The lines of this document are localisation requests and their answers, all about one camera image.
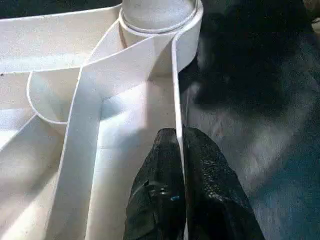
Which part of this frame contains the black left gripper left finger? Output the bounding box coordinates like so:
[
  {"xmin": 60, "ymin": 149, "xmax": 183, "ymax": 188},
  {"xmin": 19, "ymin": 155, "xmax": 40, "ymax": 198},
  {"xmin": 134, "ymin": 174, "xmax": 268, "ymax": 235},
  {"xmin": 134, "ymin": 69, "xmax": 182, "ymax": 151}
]
[{"xmin": 122, "ymin": 128, "xmax": 187, "ymax": 240}]

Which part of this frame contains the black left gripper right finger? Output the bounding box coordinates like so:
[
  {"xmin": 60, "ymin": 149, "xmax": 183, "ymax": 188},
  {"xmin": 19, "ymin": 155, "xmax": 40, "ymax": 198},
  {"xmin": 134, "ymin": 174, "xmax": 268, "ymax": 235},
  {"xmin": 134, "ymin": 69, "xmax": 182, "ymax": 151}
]
[{"xmin": 182, "ymin": 126, "xmax": 266, "ymax": 240}]

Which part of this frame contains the white plastic table top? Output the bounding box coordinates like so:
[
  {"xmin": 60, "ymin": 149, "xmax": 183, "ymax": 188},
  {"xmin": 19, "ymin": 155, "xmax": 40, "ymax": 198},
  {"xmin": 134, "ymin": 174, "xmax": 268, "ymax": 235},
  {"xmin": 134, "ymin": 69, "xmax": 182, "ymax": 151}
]
[{"xmin": 0, "ymin": 0, "xmax": 205, "ymax": 240}]

